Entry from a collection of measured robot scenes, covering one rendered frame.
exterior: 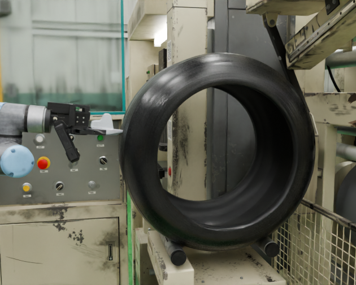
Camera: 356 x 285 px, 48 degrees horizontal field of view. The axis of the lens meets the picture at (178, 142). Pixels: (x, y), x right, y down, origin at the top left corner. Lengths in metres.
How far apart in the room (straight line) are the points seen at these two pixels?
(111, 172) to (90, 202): 0.16
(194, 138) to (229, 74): 0.43
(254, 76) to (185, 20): 0.45
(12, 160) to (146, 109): 0.35
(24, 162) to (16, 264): 0.86
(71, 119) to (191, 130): 0.51
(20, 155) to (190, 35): 0.75
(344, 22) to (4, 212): 1.38
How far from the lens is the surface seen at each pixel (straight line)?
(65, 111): 1.14
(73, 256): 1.77
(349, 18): 1.21
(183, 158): 1.46
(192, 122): 1.46
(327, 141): 1.61
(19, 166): 1.01
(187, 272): 1.18
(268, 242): 1.24
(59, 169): 1.73
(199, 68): 1.08
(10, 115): 1.14
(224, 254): 1.44
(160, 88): 1.07
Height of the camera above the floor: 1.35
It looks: 7 degrees down
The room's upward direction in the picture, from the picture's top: straight up
